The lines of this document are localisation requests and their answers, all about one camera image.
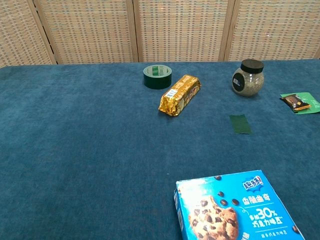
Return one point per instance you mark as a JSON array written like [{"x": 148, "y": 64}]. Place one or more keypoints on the green tape roll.
[{"x": 157, "y": 79}]

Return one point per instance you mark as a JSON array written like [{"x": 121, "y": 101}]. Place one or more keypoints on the gold foil biscuit pack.
[{"x": 180, "y": 94}]

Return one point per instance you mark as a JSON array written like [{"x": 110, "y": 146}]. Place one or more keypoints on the blue velvet tablecloth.
[{"x": 87, "y": 150}]

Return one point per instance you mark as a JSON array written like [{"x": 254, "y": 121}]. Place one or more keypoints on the woven folding screen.
[{"x": 160, "y": 30}]

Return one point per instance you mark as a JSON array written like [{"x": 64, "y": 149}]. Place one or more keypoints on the round glass jar black lid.
[{"x": 248, "y": 80}]

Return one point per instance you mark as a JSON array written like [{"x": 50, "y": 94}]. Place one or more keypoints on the blue chocolate cookie box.
[{"x": 235, "y": 207}]

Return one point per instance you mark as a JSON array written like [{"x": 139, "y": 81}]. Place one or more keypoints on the brown snack bar wrapper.
[{"x": 295, "y": 101}]

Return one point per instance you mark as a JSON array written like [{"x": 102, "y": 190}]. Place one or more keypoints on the green paper card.
[{"x": 310, "y": 101}]

